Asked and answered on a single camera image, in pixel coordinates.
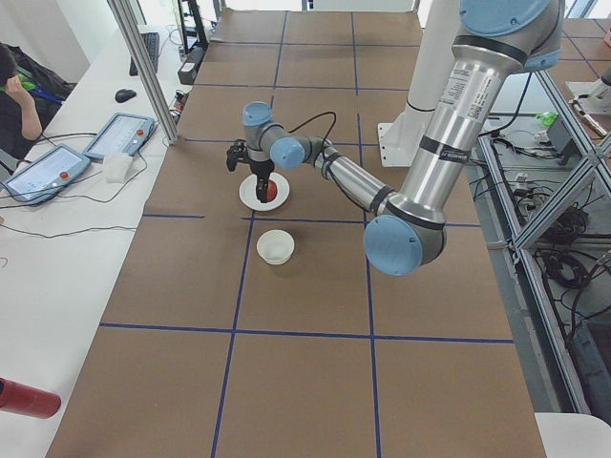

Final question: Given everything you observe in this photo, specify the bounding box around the white round plate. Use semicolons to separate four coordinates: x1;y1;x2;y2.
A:
239;172;290;212

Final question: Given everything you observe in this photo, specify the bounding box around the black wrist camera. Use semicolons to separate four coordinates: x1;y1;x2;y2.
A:
226;139;249;172

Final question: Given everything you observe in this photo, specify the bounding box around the white round bowl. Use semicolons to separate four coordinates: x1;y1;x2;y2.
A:
256;229;295;265

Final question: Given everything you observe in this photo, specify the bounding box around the red cylinder bottle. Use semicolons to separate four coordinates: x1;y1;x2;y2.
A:
1;378;61;419

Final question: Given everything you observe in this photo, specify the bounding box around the aluminium frame post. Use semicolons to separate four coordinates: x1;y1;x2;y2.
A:
108;0;179;145

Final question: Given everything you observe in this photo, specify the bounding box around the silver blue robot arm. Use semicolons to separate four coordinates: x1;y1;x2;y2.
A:
226;1;564;276

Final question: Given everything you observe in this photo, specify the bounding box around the black computer mouse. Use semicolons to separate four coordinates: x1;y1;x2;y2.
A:
115;89;137;103

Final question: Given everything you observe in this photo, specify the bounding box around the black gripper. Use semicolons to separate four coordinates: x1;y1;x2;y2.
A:
250;159;274;203

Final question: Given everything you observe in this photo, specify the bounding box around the blue teach pendant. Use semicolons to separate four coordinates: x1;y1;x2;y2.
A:
2;144;91;205
83;113;156;160

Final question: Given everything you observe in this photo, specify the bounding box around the near blue teach pendant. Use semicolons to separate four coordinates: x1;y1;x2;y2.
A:
2;144;91;205

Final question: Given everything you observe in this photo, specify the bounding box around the seated person in black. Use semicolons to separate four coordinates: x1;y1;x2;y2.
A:
1;43;75;161

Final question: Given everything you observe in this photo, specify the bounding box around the black box device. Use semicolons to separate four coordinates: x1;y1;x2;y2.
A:
178;46;207;86

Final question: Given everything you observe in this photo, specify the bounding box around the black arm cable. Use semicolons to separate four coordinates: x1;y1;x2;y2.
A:
288;112;338;144

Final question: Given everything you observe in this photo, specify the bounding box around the red yellow apple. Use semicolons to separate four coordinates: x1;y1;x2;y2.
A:
265;179;278;202

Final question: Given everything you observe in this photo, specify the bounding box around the far blue teach pendant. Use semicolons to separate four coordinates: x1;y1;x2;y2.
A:
83;113;156;160

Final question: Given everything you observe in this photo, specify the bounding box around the black keyboard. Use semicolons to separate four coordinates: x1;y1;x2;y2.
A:
129;31;160;76

